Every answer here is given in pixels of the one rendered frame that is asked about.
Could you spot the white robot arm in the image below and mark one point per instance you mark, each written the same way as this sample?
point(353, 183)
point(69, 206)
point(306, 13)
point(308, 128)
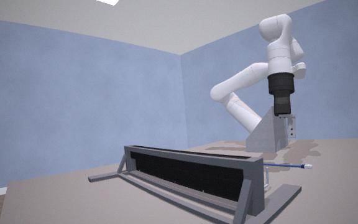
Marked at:
point(279, 27)

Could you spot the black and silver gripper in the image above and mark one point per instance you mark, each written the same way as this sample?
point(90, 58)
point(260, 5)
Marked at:
point(281, 85)

